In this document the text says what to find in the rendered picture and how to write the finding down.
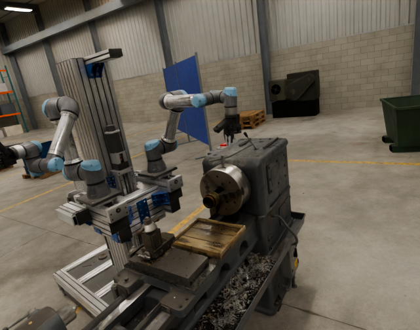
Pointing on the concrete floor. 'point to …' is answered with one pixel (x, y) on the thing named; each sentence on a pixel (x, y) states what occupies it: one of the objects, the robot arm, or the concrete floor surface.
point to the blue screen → (192, 80)
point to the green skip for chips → (407, 123)
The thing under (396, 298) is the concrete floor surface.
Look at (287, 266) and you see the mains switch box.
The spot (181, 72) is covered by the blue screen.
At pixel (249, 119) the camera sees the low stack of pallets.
